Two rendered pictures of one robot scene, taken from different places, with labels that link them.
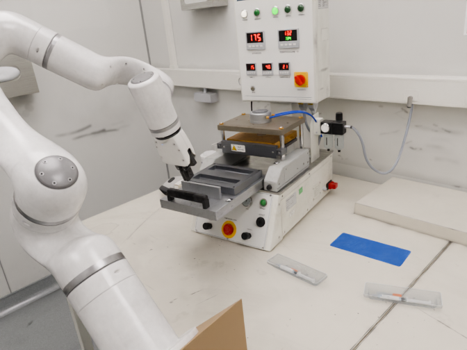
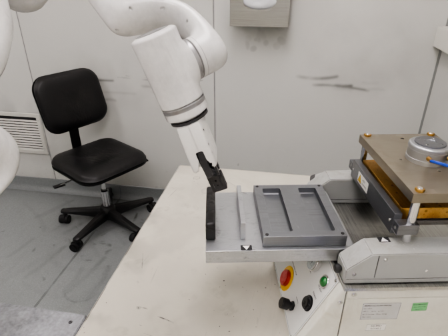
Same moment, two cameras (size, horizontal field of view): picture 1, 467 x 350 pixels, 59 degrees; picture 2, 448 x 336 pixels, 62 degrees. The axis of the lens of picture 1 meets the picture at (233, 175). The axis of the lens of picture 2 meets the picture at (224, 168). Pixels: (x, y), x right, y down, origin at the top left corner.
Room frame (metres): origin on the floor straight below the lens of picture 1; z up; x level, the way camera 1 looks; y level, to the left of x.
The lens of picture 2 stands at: (0.72, -0.41, 1.45)
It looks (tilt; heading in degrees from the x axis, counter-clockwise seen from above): 28 degrees down; 52
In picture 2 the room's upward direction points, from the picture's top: straight up
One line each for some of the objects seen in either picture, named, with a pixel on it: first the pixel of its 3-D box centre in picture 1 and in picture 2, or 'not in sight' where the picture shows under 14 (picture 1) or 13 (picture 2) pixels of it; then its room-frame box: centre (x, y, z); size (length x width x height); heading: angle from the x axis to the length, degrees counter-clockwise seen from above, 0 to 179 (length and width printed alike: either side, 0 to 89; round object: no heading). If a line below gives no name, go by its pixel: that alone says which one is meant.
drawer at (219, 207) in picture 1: (215, 186); (273, 217); (1.23, 0.06, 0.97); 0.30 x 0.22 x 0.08; 143
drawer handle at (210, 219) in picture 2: (187, 197); (211, 211); (1.12, 0.14, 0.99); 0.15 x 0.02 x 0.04; 53
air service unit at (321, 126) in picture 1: (331, 132); not in sight; (1.44, -0.38, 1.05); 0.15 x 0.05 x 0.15; 53
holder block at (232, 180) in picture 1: (223, 178); (295, 212); (1.27, 0.03, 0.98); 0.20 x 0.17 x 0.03; 53
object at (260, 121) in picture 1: (269, 126); (443, 174); (1.49, -0.16, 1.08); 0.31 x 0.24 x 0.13; 53
